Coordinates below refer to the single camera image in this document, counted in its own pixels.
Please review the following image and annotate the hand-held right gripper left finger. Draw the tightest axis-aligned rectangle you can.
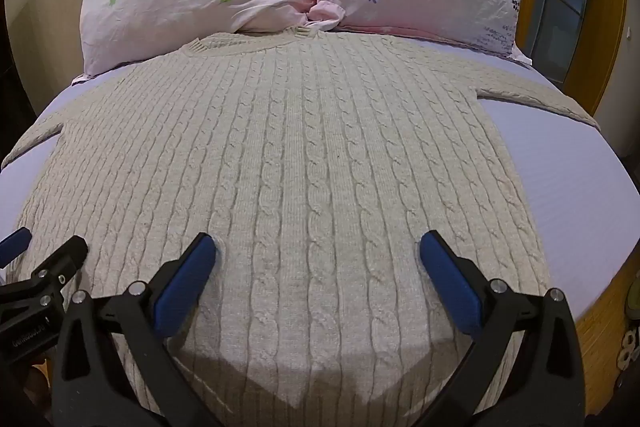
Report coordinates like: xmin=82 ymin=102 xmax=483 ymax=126
xmin=51 ymin=232 xmax=223 ymax=427

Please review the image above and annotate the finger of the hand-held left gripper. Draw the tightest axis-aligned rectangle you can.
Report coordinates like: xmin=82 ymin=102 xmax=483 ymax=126
xmin=0 ymin=227 xmax=33 ymax=270
xmin=0 ymin=236 xmax=90 ymax=308

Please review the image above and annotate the cream cable-knit sweater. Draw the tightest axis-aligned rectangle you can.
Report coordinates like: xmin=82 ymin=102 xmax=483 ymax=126
xmin=1 ymin=28 xmax=601 ymax=427

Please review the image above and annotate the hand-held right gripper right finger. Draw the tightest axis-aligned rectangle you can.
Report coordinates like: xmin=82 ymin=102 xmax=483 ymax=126
xmin=419 ymin=230 xmax=587 ymax=427

